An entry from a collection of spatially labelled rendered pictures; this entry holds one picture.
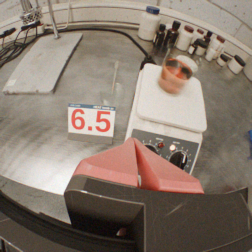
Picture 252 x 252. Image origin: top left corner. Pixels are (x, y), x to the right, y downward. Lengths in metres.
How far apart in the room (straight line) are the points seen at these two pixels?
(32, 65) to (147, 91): 0.37
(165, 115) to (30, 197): 1.16
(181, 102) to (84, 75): 0.25
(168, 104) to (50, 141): 0.23
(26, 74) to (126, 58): 0.31
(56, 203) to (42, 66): 0.93
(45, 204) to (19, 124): 0.88
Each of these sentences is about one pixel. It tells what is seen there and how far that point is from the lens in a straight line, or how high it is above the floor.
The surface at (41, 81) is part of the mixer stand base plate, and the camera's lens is 0.38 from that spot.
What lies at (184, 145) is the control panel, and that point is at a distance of 0.22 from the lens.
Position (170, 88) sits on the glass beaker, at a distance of 0.20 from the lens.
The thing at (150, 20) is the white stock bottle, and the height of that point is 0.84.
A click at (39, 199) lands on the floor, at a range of 1.17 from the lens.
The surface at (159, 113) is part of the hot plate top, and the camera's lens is 0.19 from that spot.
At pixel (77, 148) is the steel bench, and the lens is 0.26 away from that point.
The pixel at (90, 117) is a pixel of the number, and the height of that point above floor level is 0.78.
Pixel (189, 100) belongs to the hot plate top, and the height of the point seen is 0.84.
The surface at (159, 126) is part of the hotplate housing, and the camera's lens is 0.20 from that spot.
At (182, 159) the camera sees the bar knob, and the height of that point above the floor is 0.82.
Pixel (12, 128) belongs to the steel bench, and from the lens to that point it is 0.36.
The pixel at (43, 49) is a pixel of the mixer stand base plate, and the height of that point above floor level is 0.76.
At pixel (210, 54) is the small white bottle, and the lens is 0.59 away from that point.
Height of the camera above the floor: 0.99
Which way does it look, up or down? 66 degrees down
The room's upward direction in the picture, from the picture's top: 13 degrees clockwise
